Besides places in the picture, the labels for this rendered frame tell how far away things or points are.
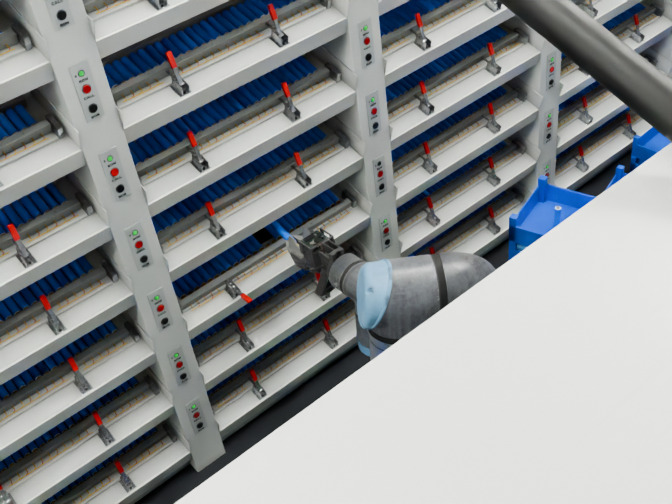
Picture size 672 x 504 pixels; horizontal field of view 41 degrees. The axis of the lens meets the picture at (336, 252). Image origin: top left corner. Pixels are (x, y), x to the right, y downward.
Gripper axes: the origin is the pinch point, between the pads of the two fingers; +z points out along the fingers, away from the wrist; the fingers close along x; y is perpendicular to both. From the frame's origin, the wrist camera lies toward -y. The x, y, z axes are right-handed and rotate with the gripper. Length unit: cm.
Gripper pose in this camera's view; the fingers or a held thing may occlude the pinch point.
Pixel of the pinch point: (293, 243)
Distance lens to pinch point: 230.6
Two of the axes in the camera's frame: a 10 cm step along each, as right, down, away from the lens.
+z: -6.2, -4.0, 6.7
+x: -7.7, 4.8, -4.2
